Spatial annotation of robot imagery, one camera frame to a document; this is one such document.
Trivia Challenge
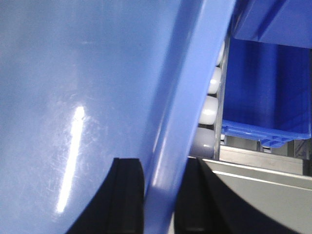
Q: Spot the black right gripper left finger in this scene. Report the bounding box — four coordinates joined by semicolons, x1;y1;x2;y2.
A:
67;158;145;234

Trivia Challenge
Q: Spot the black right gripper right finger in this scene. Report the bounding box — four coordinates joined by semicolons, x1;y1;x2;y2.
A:
174;158;312;234

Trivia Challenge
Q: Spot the blue plastic tray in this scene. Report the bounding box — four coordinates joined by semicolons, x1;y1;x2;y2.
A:
0;0;235;234

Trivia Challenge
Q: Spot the grey conveyor roller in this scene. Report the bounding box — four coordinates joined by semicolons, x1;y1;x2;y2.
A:
189;127;215;158

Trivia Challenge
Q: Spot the white conveyor roller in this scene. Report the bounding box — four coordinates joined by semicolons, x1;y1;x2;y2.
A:
198;96;218;125
207;67;222;94

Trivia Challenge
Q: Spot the blue storage bin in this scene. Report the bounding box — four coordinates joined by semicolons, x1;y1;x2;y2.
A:
221;0;312;148

